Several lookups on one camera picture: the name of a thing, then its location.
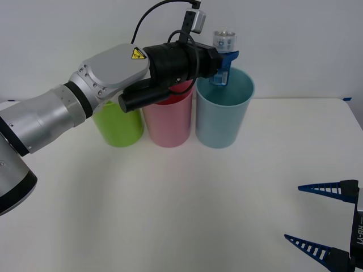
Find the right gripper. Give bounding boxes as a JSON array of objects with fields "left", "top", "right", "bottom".
[{"left": 284, "top": 179, "right": 363, "bottom": 272}]

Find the silver drink can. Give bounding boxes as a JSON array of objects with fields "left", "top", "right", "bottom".
[{"left": 212, "top": 27, "right": 238, "bottom": 54}]

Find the green plastic bin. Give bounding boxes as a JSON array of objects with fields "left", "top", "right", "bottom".
[{"left": 91, "top": 100, "right": 146, "bottom": 148}]

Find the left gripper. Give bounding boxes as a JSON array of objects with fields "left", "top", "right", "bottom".
[{"left": 195, "top": 42, "right": 240, "bottom": 87}]

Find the pink plastic bin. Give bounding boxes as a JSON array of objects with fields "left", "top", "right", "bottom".
[{"left": 141, "top": 80, "right": 195, "bottom": 149}]

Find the pale blue plastic bin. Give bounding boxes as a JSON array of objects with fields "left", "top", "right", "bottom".
[{"left": 195, "top": 66, "right": 256, "bottom": 150}]

